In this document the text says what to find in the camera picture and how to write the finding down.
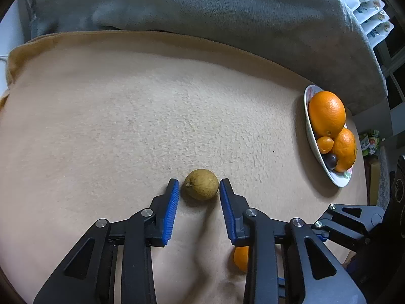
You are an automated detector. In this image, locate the small tangerine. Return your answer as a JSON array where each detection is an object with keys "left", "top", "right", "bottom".
[{"left": 233, "top": 246, "right": 249, "bottom": 273}]

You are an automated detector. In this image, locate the dark chestnut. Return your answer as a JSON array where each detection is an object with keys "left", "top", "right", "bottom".
[{"left": 323, "top": 152, "right": 338, "bottom": 170}]

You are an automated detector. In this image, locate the longan brown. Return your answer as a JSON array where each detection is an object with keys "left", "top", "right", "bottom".
[{"left": 182, "top": 169, "right": 219, "bottom": 201}]

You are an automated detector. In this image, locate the rough large orange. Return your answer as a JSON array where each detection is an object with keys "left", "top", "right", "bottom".
[{"left": 331, "top": 128, "right": 358, "bottom": 173}]

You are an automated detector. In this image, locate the red cherry tomato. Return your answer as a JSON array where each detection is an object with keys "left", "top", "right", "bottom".
[{"left": 316, "top": 136, "right": 334, "bottom": 155}]

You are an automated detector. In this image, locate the smooth large orange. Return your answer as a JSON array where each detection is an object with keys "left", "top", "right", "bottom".
[{"left": 308, "top": 91, "right": 346, "bottom": 138}]

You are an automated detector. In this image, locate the white floral plate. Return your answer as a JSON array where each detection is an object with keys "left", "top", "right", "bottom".
[{"left": 303, "top": 84, "right": 353, "bottom": 188}]

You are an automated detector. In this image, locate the green snack package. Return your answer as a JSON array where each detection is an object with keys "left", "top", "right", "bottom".
[{"left": 359, "top": 129, "right": 381, "bottom": 157}]

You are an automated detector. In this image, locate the grey folded blanket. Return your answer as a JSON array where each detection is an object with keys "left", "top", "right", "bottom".
[{"left": 25, "top": 0, "right": 387, "bottom": 114}]

